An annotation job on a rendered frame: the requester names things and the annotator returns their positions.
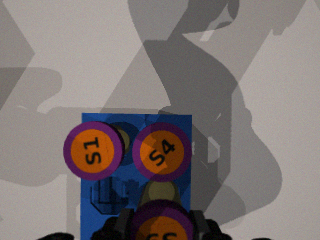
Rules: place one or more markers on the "blue tube rack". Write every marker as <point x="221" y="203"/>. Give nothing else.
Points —
<point x="115" y="193"/>

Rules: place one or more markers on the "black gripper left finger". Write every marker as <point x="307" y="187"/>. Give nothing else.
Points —
<point x="120" y="227"/>

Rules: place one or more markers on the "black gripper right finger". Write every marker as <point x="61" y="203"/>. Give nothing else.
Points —
<point x="203" y="228"/>

